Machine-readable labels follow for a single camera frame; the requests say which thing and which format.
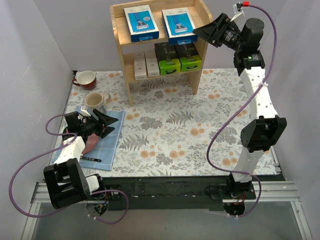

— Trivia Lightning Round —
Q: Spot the wooden two-tier shelf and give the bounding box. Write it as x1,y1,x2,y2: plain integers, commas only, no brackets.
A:
110,0,213,106

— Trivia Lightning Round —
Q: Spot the blue checked cloth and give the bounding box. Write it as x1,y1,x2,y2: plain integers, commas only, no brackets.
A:
51,104,126,172

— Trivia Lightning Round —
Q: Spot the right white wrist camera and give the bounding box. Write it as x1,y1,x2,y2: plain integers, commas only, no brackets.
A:
230,1,250,22

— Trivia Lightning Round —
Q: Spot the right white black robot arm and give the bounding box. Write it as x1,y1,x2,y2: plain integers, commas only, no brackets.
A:
193,13,287,200

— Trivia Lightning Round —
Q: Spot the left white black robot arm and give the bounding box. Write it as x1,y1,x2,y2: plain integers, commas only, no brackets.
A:
43,109,119,210

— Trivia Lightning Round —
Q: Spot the green black Gillette razor box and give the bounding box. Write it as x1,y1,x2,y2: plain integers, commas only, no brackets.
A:
175,42,202,72
154,42,181,76

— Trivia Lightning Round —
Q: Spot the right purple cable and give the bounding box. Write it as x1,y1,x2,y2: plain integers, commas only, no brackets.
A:
206,4,278,218

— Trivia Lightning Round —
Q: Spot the white Harry's razor box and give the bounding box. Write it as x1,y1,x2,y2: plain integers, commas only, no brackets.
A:
144,49,160,77

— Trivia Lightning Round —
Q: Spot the blue Harry's razor pack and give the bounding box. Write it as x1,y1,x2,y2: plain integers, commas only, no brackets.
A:
161,7,198,45
124,5,160,43

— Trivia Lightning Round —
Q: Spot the long white Harry's box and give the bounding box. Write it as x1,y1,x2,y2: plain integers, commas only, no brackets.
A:
133,51,147,81

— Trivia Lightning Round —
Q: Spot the aluminium rail frame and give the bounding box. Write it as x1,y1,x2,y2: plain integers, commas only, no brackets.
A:
22,181,312,240

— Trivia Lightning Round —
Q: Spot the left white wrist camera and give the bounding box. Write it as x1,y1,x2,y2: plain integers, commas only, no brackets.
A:
79,105,91,117

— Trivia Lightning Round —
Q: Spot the purple cable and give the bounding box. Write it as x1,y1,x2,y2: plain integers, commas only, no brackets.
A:
8,113,130,225
206,4,278,218

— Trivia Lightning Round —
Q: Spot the pink dotted plate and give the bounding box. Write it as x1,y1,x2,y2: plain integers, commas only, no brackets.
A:
82,134,99,155

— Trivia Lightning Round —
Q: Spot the floral patterned tablecloth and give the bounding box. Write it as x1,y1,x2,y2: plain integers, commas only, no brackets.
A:
82,68,251,177

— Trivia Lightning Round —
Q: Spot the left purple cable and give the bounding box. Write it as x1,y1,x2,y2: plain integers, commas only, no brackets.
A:
8,113,130,225

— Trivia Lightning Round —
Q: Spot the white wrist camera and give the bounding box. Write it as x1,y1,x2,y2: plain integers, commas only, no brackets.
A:
230,1,250,22
79,105,91,117

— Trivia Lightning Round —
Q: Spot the red ceramic mug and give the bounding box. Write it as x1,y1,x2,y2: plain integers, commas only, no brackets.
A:
72,70,97,90

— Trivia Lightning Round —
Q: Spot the knife with wooden handle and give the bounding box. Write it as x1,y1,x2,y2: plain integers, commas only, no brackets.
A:
80,156,102,163

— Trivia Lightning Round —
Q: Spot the cream ceramic mug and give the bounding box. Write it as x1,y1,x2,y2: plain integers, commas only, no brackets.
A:
84,92,112,115

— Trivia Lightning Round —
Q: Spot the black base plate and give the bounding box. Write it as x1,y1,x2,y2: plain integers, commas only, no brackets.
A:
103,176,257,211

